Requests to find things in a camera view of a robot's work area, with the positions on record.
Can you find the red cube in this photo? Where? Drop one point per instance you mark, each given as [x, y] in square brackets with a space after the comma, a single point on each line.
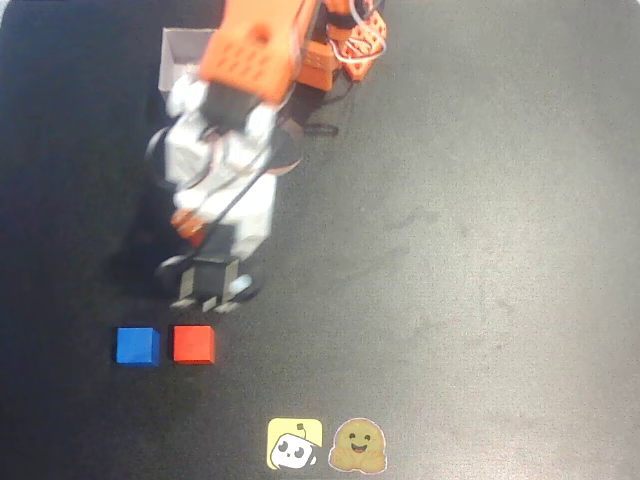
[194, 344]

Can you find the black gripper-mounted camera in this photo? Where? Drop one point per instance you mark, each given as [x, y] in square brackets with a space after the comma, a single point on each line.
[210, 280]

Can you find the yellow robot sticker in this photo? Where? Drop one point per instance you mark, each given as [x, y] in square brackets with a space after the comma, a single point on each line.
[287, 442]

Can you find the hugging face sticker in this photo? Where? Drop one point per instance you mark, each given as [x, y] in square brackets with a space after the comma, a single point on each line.
[357, 445]

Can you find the white cardboard box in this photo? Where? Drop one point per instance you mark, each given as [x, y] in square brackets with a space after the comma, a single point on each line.
[175, 47]

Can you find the blue cube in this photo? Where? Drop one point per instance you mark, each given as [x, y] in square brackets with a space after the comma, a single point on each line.
[136, 346]

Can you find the orange and white robot arm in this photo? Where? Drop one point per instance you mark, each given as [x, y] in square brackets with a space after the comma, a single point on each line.
[250, 55]

